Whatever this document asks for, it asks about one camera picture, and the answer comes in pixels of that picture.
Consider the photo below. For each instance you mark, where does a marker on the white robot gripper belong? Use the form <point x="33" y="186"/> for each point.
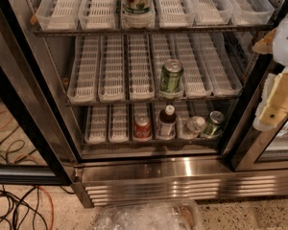
<point x="287" y="48"/>

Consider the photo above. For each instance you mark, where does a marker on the red coke can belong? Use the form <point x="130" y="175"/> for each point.
<point x="142" y="129"/>

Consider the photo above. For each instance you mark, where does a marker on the green can bottom shelf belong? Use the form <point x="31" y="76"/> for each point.
<point x="214" y="122"/>

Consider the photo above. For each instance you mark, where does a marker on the green can shelf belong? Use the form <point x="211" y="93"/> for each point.
<point x="214" y="122"/>
<point x="170" y="79"/>

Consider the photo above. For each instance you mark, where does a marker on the green can middle shelf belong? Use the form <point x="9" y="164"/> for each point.
<point x="170" y="79"/>

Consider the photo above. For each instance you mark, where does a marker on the stainless steel fridge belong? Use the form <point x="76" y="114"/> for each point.
<point x="245" y="162"/>

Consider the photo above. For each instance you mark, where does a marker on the white green 7up can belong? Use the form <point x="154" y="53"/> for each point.
<point x="137" y="13"/>

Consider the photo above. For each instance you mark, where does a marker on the glass fridge door left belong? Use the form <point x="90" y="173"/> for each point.
<point x="31" y="89"/>

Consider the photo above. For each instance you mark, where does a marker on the brown bottle white cap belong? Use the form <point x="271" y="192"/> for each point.
<point x="166" y="123"/>

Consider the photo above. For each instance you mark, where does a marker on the middle wire shelf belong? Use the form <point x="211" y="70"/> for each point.
<point x="155" y="100"/>

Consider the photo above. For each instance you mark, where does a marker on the wire shelf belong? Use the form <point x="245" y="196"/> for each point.
<point x="173" y="142"/>
<point x="156" y="31"/>
<point x="155" y="100"/>

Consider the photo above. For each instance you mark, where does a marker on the bottom wire shelf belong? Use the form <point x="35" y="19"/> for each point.
<point x="173" y="142"/>

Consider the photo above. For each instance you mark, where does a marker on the top wire shelf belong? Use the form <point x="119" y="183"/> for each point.
<point x="156" y="31"/>

